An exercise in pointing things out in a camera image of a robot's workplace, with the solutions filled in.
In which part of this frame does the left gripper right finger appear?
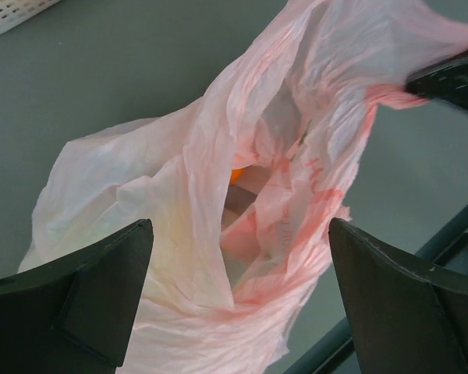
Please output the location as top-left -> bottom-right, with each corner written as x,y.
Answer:
328,218 -> 468,373

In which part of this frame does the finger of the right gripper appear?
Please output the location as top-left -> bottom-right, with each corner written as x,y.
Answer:
404,52 -> 468,112

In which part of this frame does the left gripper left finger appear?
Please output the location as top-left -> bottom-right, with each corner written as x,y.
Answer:
0,220 -> 154,373

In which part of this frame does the pink plastic bag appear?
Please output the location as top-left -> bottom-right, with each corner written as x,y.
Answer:
19,0 -> 468,373

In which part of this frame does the orange fruit in bag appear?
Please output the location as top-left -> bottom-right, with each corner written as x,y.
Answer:
229,168 -> 243,185

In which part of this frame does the left white plastic basket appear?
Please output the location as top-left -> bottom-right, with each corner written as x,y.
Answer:
0,0 -> 60,34

